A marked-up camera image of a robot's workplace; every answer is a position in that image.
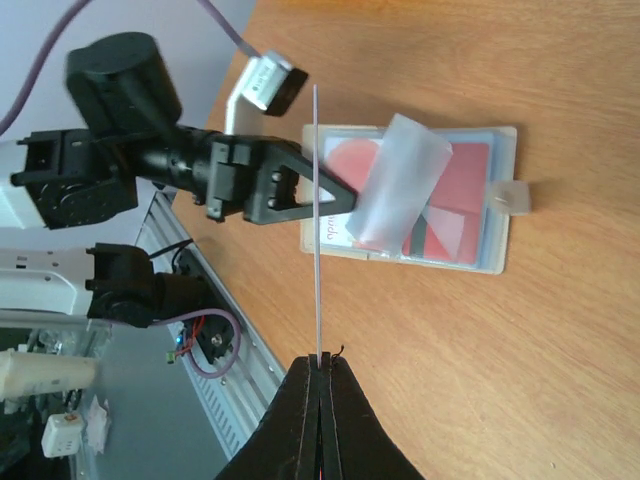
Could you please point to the white card edge-on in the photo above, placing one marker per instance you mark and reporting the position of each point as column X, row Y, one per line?
column 316, row 225

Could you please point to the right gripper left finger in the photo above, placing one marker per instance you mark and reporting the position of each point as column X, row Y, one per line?
column 285, row 443

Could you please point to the grey slotted cable duct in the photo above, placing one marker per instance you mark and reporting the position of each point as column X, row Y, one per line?
column 222, row 409

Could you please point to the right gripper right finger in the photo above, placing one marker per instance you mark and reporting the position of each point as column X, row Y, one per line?
column 353, row 443

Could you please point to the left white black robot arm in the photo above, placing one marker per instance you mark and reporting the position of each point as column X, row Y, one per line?
column 60, row 179

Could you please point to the left small circuit board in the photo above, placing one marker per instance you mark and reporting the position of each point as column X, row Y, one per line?
column 183, row 345

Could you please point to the small white box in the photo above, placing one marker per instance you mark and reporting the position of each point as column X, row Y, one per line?
column 62, row 435

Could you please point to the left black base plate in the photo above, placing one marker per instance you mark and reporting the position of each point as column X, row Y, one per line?
column 211, row 327

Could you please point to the white cylindrical device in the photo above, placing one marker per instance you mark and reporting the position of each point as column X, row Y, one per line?
column 26, row 374

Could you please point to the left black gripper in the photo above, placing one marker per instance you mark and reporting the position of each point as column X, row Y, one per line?
column 268, row 181

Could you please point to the red card in holder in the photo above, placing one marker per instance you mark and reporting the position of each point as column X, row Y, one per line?
column 450, row 229

